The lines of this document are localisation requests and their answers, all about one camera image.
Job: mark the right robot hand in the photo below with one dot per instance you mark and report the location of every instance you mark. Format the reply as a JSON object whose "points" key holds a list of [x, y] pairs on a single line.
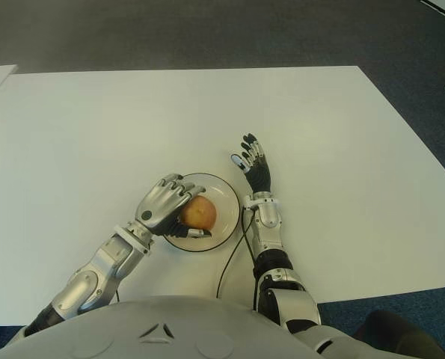
{"points": [[259, 175]]}

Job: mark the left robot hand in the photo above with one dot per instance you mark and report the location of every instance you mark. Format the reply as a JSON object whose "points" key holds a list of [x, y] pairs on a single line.
{"points": [[158, 207]]}

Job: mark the red yellow apple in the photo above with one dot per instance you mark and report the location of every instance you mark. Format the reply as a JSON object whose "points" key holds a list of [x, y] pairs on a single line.
{"points": [[199, 213]]}

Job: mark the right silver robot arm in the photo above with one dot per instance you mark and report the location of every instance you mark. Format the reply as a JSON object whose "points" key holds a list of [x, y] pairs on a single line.
{"points": [[269, 213]]}

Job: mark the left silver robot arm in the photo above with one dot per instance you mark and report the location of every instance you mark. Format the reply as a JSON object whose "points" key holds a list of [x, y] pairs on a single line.
{"points": [[80, 288]]}

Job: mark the white plate black rim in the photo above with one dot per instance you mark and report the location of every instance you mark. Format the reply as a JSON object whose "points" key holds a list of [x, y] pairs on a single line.
{"points": [[226, 209]]}

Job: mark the grey robot torso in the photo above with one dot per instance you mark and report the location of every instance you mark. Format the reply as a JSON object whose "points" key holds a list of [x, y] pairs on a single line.
{"points": [[169, 329]]}

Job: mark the dark brown rounded object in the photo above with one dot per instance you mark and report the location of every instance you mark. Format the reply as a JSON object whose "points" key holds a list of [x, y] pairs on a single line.
{"points": [[398, 336]]}

